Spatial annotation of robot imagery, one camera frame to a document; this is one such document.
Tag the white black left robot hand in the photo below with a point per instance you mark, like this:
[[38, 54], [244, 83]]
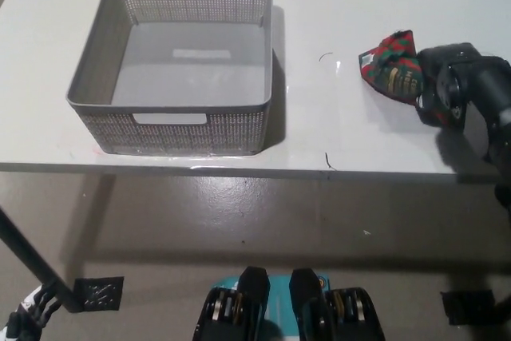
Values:
[[28, 313]]

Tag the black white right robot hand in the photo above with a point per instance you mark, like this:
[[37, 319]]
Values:
[[447, 65]]

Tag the red green coffee bean bag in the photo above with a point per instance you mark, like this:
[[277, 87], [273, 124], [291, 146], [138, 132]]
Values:
[[393, 73]]

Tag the black slanted table leg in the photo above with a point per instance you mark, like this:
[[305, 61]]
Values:
[[28, 253]]

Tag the black table foot plate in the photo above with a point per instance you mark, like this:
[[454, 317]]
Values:
[[467, 307], [100, 293]]

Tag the black table leg stub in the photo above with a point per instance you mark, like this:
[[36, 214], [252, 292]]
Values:
[[505, 197]]

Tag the black teal robot torso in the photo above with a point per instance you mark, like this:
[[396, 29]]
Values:
[[255, 309]]

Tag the grey perforated plastic basket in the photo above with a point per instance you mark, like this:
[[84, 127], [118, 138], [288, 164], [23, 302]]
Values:
[[96, 57]]

